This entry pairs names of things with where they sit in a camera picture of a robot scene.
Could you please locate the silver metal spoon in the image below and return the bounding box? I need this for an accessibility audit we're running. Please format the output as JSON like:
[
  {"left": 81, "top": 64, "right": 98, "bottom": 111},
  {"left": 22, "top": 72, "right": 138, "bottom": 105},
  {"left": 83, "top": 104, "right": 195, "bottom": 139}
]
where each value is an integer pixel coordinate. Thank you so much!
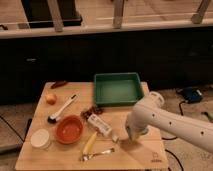
[{"left": 80, "top": 148, "right": 115, "bottom": 162}]

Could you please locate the blue power adapter box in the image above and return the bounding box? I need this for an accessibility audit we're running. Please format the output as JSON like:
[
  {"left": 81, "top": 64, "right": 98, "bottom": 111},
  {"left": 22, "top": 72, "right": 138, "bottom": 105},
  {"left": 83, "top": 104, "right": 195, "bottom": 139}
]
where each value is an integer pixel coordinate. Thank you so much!
[{"left": 182, "top": 88, "right": 203, "bottom": 103}]

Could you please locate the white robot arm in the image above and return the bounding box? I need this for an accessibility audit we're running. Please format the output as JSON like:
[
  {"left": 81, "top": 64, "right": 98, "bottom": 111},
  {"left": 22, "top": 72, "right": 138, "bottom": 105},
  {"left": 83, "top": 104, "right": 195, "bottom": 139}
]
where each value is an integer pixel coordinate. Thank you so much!
[{"left": 125, "top": 91, "right": 213, "bottom": 153}]

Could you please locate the white handled dish brush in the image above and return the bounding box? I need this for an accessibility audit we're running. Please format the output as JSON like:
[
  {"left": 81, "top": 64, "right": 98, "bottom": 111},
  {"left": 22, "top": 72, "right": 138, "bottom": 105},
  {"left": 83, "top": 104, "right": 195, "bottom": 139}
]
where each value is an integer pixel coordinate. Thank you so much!
[{"left": 47, "top": 95, "right": 77, "bottom": 124}]

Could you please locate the white round container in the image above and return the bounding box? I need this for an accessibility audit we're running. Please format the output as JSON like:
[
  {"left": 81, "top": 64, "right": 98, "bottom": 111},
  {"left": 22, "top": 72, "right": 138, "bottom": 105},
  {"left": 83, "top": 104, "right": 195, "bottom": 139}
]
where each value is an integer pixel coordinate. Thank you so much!
[{"left": 30, "top": 129, "right": 50, "bottom": 149}]

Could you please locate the brown dried fruit cluster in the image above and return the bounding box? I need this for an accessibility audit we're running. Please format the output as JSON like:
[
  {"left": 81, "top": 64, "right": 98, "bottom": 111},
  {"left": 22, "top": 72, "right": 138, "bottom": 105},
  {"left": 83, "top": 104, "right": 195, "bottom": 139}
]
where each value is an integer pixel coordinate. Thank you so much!
[{"left": 80, "top": 106, "right": 103, "bottom": 119}]

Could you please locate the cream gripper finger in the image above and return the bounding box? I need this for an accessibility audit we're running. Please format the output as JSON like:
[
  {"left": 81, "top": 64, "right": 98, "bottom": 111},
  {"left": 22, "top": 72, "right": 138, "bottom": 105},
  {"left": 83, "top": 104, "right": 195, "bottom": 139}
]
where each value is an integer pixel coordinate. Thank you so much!
[{"left": 128, "top": 131, "right": 137, "bottom": 141}]

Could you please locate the white tube bottle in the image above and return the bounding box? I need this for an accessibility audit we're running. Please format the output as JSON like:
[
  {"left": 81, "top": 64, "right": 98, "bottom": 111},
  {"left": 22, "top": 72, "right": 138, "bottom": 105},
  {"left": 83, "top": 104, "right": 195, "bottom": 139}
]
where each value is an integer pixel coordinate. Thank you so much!
[{"left": 87, "top": 114, "right": 119, "bottom": 142}]

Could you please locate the orange bowl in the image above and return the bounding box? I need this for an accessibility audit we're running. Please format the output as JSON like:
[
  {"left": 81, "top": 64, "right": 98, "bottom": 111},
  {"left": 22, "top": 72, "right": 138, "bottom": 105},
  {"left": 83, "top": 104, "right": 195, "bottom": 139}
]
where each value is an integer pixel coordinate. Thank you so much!
[{"left": 55, "top": 115, "right": 83, "bottom": 144}]

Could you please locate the black power cable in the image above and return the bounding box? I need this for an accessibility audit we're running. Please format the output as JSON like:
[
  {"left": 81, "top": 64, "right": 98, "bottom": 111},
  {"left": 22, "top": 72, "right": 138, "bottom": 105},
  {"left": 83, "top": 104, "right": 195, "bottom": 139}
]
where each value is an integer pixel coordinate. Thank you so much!
[{"left": 161, "top": 99, "right": 188, "bottom": 171}]

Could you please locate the blue sponge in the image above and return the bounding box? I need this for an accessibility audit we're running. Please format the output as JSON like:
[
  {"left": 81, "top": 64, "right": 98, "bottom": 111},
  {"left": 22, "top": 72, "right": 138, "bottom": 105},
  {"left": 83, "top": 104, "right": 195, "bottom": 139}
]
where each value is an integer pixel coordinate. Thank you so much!
[{"left": 140, "top": 128, "right": 149, "bottom": 135}]

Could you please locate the small orange fruit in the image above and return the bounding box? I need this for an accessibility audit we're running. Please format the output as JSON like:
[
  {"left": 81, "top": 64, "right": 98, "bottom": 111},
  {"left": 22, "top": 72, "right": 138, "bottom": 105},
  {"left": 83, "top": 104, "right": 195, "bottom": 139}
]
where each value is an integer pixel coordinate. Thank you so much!
[{"left": 45, "top": 93, "right": 57, "bottom": 105}]

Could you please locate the green plastic tray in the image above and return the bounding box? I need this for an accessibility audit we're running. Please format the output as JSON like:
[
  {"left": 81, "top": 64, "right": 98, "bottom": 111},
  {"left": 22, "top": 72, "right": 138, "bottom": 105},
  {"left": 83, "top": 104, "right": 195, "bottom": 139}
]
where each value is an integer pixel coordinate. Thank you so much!
[{"left": 94, "top": 72, "right": 144, "bottom": 107}]

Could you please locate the yellow handled utensil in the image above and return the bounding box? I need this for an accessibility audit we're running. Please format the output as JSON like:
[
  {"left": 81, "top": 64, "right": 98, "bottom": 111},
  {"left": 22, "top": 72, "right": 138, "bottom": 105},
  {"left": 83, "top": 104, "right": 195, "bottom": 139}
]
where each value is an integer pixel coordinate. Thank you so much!
[{"left": 82, "top": 132, "right": 97, "bottom": 155}]

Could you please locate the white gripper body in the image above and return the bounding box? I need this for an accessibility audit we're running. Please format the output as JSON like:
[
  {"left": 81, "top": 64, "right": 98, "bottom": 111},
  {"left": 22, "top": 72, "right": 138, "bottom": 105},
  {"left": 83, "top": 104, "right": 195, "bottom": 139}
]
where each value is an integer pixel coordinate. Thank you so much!
[{"left": 125, "top": 113, "right": 147, "bottom": 136}]

